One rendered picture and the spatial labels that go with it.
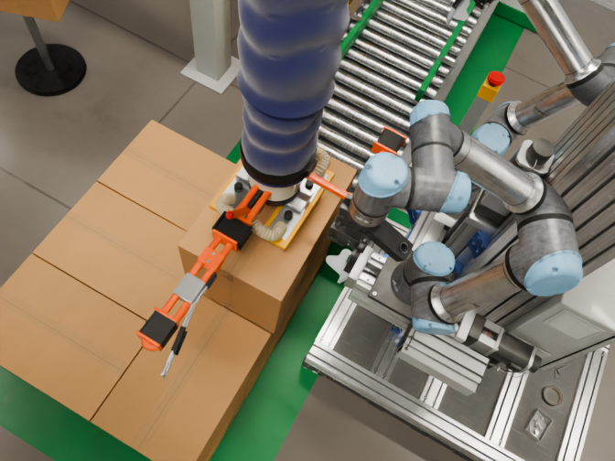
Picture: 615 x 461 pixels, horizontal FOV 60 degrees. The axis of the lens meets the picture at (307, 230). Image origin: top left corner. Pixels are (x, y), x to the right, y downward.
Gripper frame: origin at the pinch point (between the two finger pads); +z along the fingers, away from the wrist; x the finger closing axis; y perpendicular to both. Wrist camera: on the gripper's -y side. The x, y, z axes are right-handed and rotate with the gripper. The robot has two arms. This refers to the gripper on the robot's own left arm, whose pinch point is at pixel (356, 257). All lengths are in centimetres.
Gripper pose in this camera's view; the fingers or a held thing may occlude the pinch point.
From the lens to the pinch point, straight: 119.6
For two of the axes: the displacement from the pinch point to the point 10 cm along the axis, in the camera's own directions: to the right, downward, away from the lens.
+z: -1.2, 4.4, 8.9
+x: -4.8, 7.6, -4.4
